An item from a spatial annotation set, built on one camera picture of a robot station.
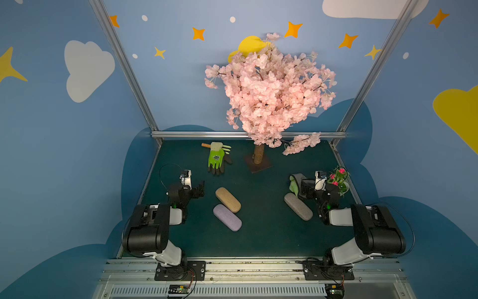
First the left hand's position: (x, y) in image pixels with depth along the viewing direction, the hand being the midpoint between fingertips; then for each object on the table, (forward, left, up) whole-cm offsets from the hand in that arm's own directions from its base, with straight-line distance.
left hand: (194, 178), depth 94 cm
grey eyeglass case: (-11, -53, -5) cm, 54 cm away
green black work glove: (+19, -9, -6) cm, 22 cm away
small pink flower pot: (+1, -74, +3) cm, 74 cm away
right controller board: (-45, -63, -10) cm, 78 cm away
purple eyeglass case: (-20, -21, -6) cm, 30 cm away
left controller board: (-46, -1, -8) cm, 47 cm away
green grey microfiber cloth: (+1, -53, -1) cm, 53 cm away
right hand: (+1, -62, 0) cm, 62 cm away
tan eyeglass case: (-9, -18, -5) cm, 20 cm away
